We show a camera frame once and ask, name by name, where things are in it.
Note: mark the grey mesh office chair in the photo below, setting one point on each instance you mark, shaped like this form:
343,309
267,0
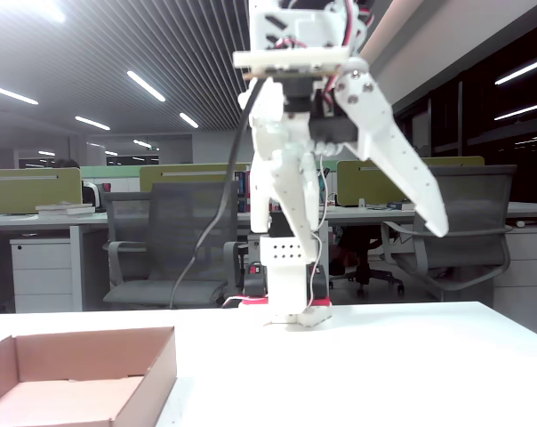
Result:
473,209
175,222

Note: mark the white drawer cabinet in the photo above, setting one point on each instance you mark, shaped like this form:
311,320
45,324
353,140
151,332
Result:
42,276
526,276

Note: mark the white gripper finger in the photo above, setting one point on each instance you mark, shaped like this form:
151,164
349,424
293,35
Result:
393,151
268,178

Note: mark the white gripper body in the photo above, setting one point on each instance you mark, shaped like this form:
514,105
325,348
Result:
329,129

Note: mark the olive desk partition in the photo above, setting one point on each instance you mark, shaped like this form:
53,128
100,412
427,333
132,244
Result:
184,178
28,191
362,187

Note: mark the black bag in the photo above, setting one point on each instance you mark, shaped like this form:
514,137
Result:
90,195

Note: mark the long ceiling light strip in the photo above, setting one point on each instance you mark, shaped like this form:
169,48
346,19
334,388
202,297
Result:
93,123
10,93
188,120
146,86

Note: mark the stack of books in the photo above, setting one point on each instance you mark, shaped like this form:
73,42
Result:
66,210

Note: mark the green desk partition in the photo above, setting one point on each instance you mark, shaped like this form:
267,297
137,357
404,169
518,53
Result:
113,172

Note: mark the black office chair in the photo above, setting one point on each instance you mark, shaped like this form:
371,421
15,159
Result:
366,267

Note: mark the row of upright books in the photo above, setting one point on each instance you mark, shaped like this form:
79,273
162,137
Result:
242,191

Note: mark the dark blue book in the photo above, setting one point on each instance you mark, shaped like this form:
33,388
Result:
399,206

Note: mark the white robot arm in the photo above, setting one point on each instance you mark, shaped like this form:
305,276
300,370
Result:
286,284

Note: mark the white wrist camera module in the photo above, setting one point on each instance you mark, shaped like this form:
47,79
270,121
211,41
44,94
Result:
290,60

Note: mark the white office desk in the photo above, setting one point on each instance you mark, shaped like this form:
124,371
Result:
531,211
28,220

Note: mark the brown cardboard box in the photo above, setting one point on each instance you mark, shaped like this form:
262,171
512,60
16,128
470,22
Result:
73,396

